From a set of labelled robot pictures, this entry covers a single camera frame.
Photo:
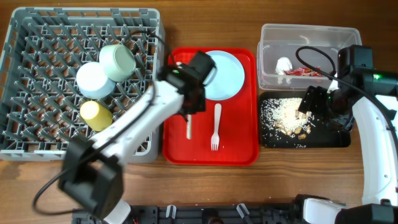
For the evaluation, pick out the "white plastic fork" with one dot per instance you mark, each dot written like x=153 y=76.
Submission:
x=215 y=139

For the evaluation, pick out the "yellow plastic cup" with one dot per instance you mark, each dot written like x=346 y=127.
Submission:
x=96 y=116

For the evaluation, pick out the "grey dishwasher rack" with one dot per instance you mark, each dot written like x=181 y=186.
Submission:
x=43 y=50

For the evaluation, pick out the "red plastic tray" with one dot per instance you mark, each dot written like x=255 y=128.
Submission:
x=238 y=130

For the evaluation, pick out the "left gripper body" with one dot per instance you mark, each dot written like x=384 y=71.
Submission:
x=199 y=106

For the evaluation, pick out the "white plastic spoon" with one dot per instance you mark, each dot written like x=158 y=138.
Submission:
x=189 y=127

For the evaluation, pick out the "red snack wrapper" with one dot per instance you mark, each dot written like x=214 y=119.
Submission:
x=303 y=72

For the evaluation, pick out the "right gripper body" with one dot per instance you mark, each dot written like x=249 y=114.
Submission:
x=318 y=100

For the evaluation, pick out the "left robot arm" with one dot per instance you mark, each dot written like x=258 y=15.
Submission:
x=92 y=171

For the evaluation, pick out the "green bowl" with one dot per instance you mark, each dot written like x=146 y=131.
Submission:
x=117 y=61

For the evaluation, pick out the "clear plastic bin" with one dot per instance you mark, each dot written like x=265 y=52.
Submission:
x=283 y=40

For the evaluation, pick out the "rice and food scraps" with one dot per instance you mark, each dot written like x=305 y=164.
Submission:
x=283 y=125

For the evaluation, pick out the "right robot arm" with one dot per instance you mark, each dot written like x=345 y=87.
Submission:
x=370 y=97

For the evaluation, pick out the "black waste tray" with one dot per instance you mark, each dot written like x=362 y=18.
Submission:
x=320 y=136

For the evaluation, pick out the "white napkin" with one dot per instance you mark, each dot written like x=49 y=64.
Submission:
x=283 y=65

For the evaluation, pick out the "light blue plate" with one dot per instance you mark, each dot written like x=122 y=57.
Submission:
x=226 y=79

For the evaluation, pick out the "light blue saucer bowl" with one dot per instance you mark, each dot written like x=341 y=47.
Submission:
x=93 y=82

